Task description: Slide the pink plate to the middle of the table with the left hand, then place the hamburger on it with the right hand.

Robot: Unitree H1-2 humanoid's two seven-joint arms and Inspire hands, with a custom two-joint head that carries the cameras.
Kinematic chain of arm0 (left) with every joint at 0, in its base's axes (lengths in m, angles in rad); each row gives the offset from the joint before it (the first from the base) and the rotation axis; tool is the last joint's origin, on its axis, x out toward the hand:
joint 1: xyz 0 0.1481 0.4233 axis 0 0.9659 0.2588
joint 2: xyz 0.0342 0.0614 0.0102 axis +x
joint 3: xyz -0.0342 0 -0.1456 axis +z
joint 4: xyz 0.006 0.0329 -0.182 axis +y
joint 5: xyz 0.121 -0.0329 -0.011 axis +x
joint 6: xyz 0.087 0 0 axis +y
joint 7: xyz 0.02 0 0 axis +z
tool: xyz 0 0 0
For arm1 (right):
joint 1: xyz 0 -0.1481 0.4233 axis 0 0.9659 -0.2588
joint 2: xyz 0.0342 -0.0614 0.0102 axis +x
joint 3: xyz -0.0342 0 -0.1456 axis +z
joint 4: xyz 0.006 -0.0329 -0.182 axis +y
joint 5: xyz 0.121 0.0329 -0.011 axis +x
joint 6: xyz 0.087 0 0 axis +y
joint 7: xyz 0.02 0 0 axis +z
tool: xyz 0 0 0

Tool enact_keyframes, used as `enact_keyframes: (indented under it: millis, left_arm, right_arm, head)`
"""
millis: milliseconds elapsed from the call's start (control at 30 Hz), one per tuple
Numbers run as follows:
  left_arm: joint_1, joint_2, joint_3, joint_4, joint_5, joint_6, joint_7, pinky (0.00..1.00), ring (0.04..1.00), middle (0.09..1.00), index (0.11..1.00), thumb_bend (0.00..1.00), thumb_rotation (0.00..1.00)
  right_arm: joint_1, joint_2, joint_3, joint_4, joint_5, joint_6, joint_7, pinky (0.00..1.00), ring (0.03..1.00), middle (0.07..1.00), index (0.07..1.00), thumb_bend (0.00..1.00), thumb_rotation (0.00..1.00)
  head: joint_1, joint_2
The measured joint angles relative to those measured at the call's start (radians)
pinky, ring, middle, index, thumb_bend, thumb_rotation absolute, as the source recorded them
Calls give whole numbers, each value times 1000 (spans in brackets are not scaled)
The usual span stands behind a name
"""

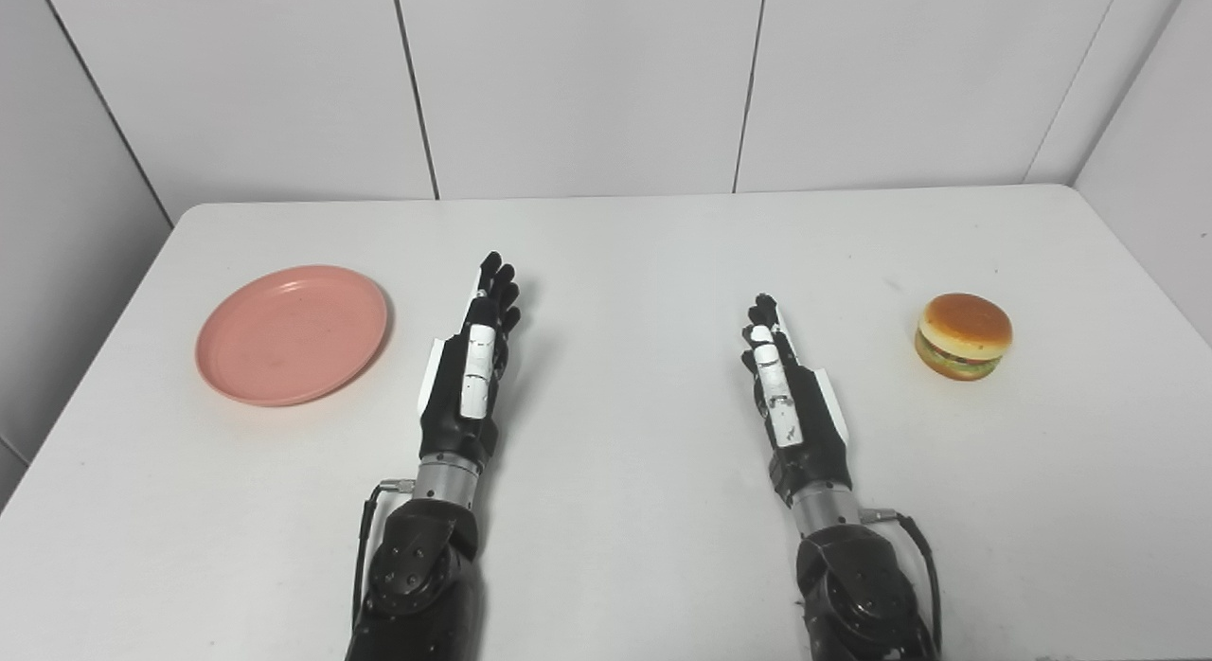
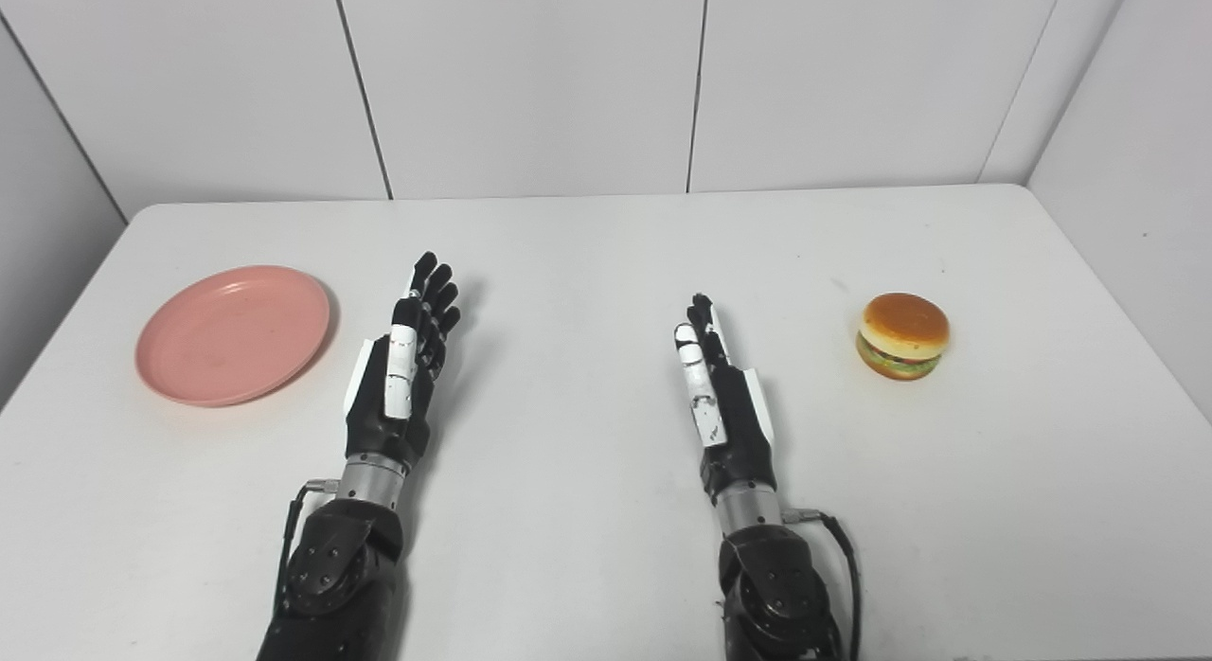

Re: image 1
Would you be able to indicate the pink round plate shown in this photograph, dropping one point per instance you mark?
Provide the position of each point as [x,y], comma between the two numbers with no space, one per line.
[292,336]

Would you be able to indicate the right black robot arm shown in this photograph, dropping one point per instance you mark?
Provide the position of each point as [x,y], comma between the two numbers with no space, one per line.
[857,585]

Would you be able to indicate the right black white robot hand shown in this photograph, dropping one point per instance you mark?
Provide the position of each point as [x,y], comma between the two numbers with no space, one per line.
[784,405]

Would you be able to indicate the toy hamburger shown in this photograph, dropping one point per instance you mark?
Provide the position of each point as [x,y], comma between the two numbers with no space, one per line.
[963,334]

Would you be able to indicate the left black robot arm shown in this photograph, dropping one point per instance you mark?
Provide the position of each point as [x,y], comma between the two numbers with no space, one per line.
[426,576]

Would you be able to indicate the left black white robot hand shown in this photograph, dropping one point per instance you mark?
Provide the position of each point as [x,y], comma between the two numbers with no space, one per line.
[478,377]

